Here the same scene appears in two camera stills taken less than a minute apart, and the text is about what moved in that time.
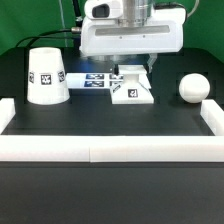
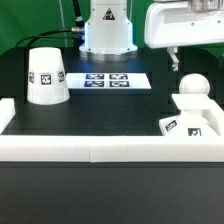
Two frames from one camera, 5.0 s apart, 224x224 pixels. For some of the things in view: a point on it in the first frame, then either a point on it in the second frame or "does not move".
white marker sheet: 92,80 does not move
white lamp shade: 47,82 does not move
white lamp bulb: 194,88 does not move
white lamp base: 134,88 to 191,122
